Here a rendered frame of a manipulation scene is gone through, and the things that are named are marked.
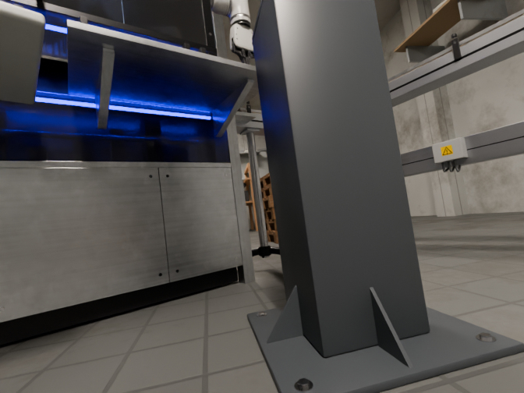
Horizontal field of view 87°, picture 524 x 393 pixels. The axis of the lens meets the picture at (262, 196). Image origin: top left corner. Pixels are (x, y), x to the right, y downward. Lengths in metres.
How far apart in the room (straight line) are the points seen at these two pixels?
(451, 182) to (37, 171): 4.40
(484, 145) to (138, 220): 1.48
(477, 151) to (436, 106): 3.24
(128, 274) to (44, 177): 0.45
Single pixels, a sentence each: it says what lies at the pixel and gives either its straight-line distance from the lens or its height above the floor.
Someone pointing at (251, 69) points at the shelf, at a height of 0.86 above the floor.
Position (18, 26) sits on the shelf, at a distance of 0.86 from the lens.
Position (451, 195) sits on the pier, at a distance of 4.57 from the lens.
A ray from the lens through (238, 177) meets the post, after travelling 1.42.
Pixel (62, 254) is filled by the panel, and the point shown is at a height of 0.27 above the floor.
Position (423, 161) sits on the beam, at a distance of 1.61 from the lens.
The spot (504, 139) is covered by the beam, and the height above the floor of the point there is 0.49.
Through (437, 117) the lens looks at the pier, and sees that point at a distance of 4.70.
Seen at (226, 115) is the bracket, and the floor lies 0.79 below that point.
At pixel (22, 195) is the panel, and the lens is 1.23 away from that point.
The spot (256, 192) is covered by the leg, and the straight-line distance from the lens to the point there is 1.65.
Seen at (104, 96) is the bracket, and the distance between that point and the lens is 1.14.
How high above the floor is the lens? 0.31
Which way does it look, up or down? 4 degrees up
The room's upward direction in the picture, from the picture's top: 7 degrees counter-clockwise
